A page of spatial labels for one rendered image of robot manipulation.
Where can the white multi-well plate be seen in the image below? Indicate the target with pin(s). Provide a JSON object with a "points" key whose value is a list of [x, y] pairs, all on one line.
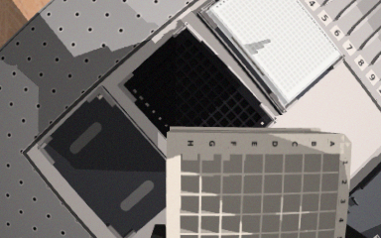
{"points": [[280, 39]]}

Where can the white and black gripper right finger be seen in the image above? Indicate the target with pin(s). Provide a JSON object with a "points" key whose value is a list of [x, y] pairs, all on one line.
{"points": [[352, 233]]}

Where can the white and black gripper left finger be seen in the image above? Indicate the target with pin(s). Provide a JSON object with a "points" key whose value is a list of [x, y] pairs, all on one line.
{"points": [[159, 231]]}

